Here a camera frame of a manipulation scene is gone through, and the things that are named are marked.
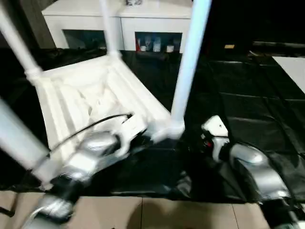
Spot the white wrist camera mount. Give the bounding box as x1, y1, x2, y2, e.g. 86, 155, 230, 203
114, 116, 149, 158
201, 115, 231, 163

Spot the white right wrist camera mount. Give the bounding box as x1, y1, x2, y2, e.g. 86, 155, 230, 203
201, 115, 231, 163

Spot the black metal stand frame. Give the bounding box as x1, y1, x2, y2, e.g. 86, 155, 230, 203
0, 205, 15, 218

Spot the black metal rail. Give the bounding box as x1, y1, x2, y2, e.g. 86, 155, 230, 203
252, 41, 305, 49

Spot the black work mat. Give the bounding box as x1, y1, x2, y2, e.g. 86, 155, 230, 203
0, 46, 305, 206

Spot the white flat board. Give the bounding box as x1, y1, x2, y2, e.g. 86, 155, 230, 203
271, 56, 305, 94

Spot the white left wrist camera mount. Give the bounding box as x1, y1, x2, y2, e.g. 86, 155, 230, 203
114, 116, 149, 158

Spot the white plastic table top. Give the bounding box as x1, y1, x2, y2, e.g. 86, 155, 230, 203
25, 53, 186, 190

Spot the white cabinet with glass doors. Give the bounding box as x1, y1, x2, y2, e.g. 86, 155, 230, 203
41, 0, 194, 54

